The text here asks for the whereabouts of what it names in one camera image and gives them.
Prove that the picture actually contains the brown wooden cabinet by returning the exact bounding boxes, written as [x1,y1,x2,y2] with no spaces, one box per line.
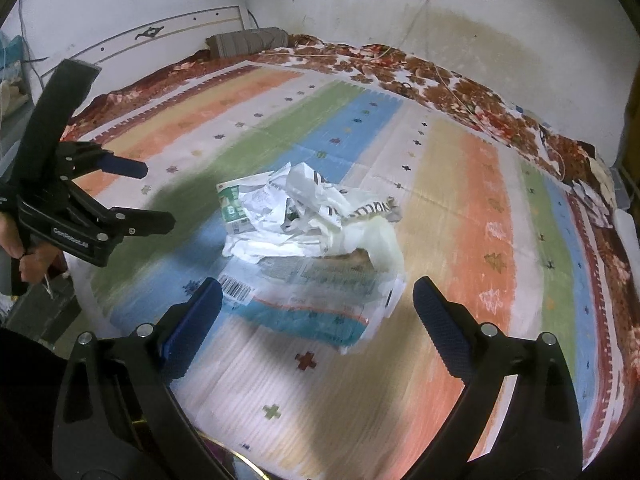
[620,80,640,201]

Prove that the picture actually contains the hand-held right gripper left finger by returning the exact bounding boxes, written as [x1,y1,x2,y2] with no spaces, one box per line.
[52,276,223,480]

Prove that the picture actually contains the black wall cable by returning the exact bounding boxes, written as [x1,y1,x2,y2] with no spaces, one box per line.
[16,0,51,97]

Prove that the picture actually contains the green white carton box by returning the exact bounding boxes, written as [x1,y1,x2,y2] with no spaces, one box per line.
[216,180,257,237]

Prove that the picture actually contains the printed clear plastic wrapper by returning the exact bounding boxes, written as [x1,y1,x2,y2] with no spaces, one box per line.
[217,255,407,357]

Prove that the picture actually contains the black bin gold rim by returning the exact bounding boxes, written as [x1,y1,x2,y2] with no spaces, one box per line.
[200,430,311,480]

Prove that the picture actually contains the white receipt paper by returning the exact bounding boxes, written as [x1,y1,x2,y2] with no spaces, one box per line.
[239,162,322,235]

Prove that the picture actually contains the pile of clothes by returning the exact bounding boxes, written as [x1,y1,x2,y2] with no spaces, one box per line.
[564,135,622,212]

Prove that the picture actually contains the person's left hand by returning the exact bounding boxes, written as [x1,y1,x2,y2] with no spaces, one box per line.
[0,214,54,285]

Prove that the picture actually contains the blue bag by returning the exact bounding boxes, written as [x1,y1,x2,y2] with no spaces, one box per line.
[0,34,25,80]

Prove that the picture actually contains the translucent plastic bag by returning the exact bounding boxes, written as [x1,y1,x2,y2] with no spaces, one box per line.
[320,215,407,282]

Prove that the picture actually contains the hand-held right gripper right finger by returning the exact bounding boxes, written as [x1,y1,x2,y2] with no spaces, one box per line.
[405,276,586,480]

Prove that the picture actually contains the white headboard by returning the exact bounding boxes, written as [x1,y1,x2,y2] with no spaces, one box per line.
[37,5,252,111]

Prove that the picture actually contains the grey striped pillow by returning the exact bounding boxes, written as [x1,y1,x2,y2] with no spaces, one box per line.
[206,26,290,60]

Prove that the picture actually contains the colourful striped mat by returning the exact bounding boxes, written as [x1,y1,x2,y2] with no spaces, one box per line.
[60,60,626,467]

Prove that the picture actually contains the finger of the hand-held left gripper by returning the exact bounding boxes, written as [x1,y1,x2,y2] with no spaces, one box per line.
[75,199,177,242]
[56,141,149,182]

